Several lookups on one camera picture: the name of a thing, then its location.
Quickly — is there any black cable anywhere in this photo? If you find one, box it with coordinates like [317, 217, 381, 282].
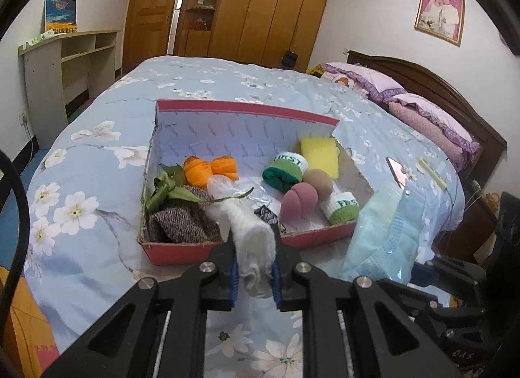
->
[0, 150, 32, 322]

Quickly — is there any near pink pillow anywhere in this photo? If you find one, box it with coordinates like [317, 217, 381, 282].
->
[385, 93, 480, 172]

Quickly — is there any yellow white comb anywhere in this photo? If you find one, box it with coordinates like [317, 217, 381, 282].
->
[418, 157, 447, 190]

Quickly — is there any tan round plush ball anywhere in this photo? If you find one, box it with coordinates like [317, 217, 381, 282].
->
[302, 168, 333, 201]

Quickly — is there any far purple pillow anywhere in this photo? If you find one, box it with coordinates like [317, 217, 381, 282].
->
[320, 62, 407, 102]

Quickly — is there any white bone plush toy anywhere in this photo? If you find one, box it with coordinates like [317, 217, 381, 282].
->
[205, 175, 272, 221]

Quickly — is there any pink round plush ball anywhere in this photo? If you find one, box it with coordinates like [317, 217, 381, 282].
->
[279, 182, 318, 222]

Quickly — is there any blue floral bedspread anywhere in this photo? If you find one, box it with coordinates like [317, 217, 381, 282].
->
[25, 56, 465, 352]

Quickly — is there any orange cloth bundle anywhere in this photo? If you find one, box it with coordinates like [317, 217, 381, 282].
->
[182, 156, 239, 189]

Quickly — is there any light blue mask pack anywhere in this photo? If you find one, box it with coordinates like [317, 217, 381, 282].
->
[339, 181, 426, 285]

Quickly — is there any smartphone on bed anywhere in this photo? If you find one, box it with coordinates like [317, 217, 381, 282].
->
[386, 157, 408, 189]

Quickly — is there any wall power outlet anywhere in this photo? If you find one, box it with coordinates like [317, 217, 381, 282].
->
[19, 113, 28, 124]

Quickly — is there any pink cardboard box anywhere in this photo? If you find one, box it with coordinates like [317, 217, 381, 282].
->
[137, 100, 374, 266]

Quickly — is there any dark wooden headboard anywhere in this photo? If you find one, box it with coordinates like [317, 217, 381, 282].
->
[347, 49, 507, 176]

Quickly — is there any black bag on floor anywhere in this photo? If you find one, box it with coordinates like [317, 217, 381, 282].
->
[281, 50, 298, 70]

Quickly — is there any white towel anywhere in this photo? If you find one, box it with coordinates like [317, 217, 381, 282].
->
[205, 198, 276, 299]

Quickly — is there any green white box on desk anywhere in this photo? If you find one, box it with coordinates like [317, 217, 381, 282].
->
[19, 30, 56, 52]

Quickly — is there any blue landscape picture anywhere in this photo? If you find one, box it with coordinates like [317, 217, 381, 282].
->
[44, 0, 78, 34]

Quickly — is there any wooden door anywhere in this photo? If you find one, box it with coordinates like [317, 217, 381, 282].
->
[122, 0, 175, 74]

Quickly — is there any yellow sponge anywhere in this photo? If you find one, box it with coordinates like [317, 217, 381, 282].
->
[300, 138, 339, 179]

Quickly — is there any beige shelf desk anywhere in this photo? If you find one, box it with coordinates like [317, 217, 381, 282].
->
[19, 30, 118, 149]

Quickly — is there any green white sock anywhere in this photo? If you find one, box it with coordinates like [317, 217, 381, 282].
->
[320, 191, 360, 225]
[262, 152, 309, 193]

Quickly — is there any wooden wardrobe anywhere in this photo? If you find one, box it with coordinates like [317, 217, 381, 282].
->
[173, 0, 327, 72]

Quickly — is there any framed wall photo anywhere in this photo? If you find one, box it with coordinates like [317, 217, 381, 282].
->
[414, 0, 465, 47]

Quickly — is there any black wave pattern pouch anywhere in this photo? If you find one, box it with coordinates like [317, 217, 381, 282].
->
[254, 205, 286, 234]

